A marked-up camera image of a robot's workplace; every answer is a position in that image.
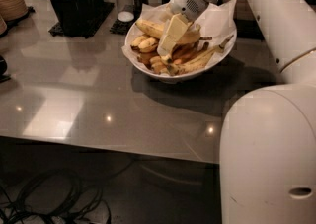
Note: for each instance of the large top yellow banana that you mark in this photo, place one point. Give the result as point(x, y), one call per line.
point(156, 30)

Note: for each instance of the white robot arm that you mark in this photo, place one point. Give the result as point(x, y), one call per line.
point(267, 154)

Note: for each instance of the small yellow banana left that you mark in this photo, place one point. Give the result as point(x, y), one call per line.
point(144, 44)

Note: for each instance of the long yellow banana front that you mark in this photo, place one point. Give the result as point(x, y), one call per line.
point(198, 62)

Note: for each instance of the white bowl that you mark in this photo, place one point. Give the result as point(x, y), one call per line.
point(184, 76)

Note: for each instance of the white paper bowl liner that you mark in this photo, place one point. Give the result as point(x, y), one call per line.
point(220, 20)

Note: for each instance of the small black mat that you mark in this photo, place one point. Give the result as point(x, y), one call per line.
point(121, 28)

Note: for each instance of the black cup with white cutlery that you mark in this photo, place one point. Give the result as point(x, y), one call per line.
point(64, 7)

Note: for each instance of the black object left edge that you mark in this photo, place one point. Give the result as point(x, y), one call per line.
point(3, 68)

